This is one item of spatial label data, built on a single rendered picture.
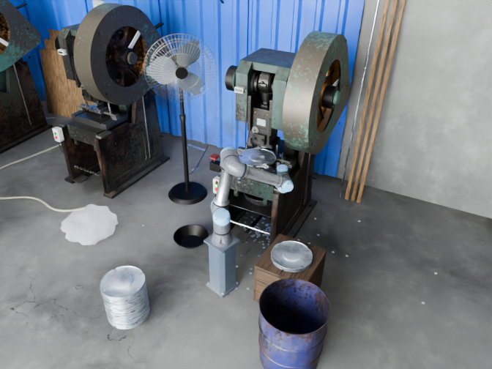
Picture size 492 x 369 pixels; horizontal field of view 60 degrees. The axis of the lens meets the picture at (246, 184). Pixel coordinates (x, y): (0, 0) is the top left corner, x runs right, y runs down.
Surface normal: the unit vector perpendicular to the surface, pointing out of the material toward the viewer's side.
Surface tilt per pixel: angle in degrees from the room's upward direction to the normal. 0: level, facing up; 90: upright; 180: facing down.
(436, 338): 0
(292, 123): 98
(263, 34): 90
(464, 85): 90
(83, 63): 85
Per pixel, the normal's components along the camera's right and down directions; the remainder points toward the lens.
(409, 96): -0.45, 0.48
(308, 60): -0.28, -0.32
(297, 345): 0.07, 0.58
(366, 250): 0.02, -0.84
